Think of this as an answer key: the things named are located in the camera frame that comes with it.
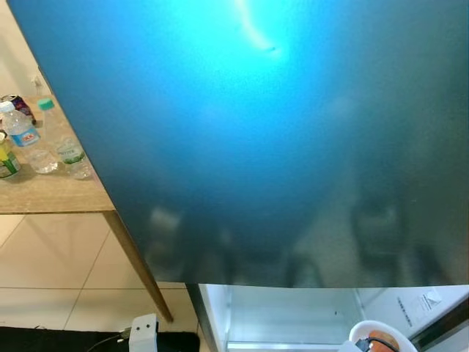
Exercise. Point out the white ceramic bowl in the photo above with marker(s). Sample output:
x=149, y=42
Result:
x=399, y=336

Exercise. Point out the orange-red round fruit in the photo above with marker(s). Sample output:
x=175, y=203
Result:
x=387, y=342

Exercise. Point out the white label sticker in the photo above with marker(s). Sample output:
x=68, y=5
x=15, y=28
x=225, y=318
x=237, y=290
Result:
x=423, y=304

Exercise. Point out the green label water bottle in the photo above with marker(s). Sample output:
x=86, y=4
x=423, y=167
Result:
x=69, y=150

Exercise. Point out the blue label water bottle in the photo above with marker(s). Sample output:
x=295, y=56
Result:
x=22, y=136

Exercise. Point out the purple soda can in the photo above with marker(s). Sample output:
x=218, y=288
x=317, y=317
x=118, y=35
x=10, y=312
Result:
x=20, y=108

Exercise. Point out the black floor mat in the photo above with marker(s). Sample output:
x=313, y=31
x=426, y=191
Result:
x=44, y=341

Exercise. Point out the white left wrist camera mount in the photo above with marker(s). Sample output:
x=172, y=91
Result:
x=144, y=334

